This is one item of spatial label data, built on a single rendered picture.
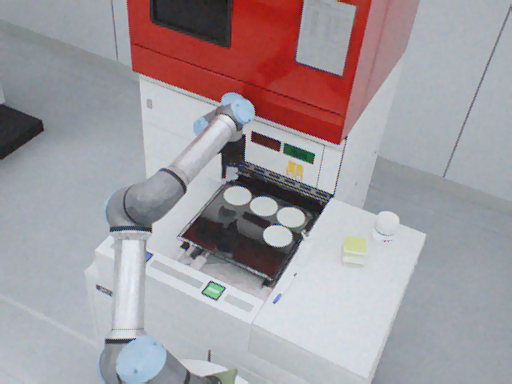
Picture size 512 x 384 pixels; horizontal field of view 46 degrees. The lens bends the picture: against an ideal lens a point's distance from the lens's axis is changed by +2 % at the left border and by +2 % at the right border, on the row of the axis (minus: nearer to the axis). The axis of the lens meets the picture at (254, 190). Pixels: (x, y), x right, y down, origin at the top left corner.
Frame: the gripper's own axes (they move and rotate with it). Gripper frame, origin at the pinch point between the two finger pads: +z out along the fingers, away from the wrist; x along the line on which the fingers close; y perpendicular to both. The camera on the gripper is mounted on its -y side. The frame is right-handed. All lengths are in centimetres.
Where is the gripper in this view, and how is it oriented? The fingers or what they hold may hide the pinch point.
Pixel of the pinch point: (222, 180)
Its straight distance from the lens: 214.6
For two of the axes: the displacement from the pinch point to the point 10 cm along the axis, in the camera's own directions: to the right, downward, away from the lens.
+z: -0.8, 7.4, 6.7
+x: -0.4, -6.7, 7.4
